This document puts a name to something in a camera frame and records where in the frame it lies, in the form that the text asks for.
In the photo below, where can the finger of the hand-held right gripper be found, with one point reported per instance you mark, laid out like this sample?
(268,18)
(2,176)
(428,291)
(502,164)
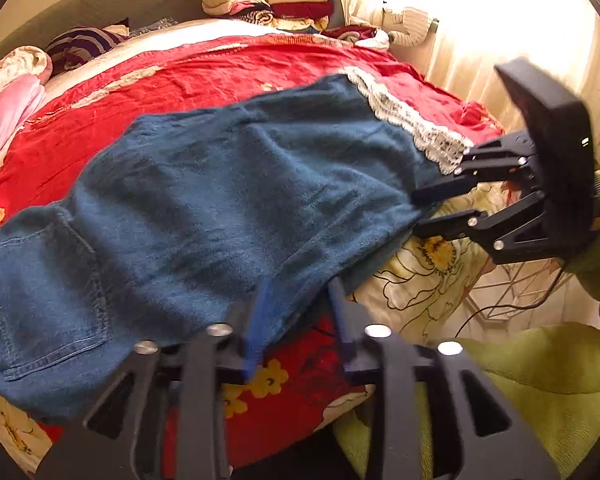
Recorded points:
(485,167)
(510,230)

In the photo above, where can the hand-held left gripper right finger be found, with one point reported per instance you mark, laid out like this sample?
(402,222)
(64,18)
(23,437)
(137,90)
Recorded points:
(338,307)

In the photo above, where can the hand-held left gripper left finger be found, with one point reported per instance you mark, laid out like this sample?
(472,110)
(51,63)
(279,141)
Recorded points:
(256,322)

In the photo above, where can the blue denim pants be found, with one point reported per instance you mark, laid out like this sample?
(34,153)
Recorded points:
(230,185)

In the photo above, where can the cream curtain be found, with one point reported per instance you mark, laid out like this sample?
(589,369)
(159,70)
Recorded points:
(505,20)

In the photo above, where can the person's green clothing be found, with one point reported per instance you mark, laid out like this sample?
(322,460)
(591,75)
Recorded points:
(545,375)

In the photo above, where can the white puffer jacket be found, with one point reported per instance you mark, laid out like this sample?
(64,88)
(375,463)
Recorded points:
(410,22)

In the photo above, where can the dark red white cloth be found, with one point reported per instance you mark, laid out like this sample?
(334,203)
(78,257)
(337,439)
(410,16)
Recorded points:
(352,34)

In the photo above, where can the red floral bedsheet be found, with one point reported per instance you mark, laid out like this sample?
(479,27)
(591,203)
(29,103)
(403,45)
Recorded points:
(180,75)

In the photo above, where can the grey patterned cloth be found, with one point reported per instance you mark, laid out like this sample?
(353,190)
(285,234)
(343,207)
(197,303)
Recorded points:
(155,25)

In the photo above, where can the pink blanket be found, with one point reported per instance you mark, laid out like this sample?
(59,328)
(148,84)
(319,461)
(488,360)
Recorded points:
(10,110)

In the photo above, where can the purple striped pillow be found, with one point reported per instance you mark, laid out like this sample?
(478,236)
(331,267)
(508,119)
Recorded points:
(82,45)

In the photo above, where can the cream floral quilt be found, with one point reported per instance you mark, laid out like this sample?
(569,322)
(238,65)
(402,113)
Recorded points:
(15,62)

